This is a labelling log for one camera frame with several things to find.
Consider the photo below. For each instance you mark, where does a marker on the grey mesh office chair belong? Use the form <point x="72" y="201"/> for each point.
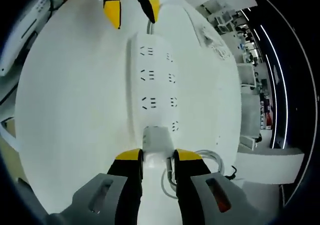
<point x="225" y="21"/>

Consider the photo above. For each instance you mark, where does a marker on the white power strip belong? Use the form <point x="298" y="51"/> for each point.
<point x="157" y="87"/>

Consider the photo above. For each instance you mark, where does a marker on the long white device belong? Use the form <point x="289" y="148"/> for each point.
<point x="25" y="35"/>

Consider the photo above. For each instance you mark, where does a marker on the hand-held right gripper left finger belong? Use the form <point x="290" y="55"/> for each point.
<point x="122" y="185"/>

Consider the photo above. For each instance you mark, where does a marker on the straight ceiling light strip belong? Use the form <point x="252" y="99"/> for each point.
<point x="282" y="85"/>
<point x="273" y="97"/>

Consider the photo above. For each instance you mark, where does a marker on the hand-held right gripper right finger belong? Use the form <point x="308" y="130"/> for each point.
<point x="192" y="185"/>

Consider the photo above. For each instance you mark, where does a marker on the white patterned object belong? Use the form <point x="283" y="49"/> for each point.
<point x="216" y="45"/>

